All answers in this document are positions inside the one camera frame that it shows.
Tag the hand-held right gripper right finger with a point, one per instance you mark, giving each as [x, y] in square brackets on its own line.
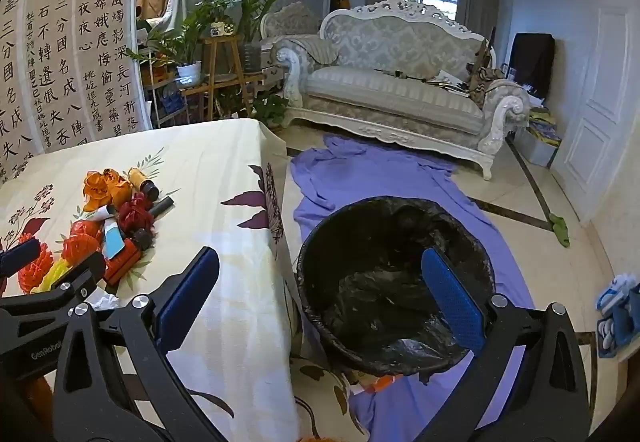
[452, 302]

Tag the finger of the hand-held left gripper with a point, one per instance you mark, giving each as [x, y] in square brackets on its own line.
[20, 254]
[85, 269]

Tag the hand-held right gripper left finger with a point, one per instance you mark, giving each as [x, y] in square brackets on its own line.
[190, 292]

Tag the orange red foam net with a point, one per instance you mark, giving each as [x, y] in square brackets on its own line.
[80, 249]
[85, 228]
[37, 267]

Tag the yellow foam net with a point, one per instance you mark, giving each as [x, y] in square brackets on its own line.
[57, 274]

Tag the white tissue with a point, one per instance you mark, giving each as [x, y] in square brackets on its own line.
[105, 302]

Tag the white and teal tube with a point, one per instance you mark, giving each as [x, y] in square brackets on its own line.
[114, 242]

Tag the plain white tube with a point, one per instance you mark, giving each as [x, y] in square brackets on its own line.
[102, 213]

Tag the bin with black bag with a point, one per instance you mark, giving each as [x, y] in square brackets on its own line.
[380, 292]

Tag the orange plastic bag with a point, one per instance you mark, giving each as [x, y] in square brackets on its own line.
[100, 187]

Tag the person's left forearm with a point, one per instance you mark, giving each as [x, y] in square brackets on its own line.
[35, 392]

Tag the red box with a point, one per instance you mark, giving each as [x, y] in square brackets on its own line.
[122, 264]

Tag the floral tablecloth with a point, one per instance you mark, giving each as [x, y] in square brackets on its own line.
[200, 182]

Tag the green cloth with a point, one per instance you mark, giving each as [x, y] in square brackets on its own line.
[560, 227]

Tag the purple floor cloth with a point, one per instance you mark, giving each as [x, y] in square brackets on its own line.
[325, 182]

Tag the clear plastic storage box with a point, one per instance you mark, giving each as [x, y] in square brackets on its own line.
[537, 150]

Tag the white metal rack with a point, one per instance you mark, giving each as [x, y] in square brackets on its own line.
[160, 97]

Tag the low leafy floor plant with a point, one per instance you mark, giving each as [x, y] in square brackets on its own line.
[270, 110]

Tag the stack of colourful cloths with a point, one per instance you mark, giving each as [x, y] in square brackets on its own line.
[545, 122]

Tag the plant in white pot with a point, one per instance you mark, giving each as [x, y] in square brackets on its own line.
[190, 72]

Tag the papers on sofa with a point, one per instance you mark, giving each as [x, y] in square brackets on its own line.
[450, 82]

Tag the ornate white sofa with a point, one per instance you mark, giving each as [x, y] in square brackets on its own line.
[390, 87]

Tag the tiger pattern bag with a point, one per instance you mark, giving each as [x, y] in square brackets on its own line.
[480, 77]

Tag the wooden plant stand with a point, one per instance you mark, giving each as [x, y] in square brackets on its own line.
[220, 67]

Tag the white door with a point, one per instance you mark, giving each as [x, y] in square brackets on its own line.
[595, 122]

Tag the black stick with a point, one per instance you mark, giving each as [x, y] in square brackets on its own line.
[400, 75]

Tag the black covered cabinet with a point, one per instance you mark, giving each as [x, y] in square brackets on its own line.
[532, 62]

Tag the small plant in patterned pot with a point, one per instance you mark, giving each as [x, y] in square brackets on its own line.
[222, 27]

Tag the striped grey cushion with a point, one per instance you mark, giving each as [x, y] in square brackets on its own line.
[320, 50]

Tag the ornate white armchair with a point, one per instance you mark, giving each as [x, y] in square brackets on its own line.
[290, 22]

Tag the tall plant in dark pot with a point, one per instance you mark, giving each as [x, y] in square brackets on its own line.
[250, 7]

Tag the calligraphy wall hanging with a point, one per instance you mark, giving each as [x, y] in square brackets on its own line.
[100, 47]

